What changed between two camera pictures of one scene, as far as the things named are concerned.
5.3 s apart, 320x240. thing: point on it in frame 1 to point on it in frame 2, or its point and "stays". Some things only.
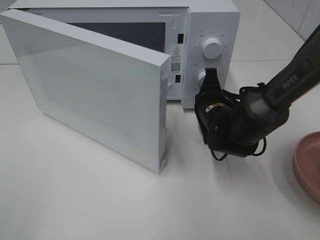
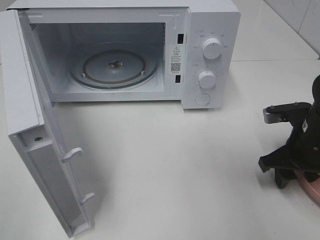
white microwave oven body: [194, 34] stays
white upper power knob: [212, 48] stays
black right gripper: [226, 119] to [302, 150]
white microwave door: [116, 92] to [32, 126]
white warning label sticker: [176, 59] stays
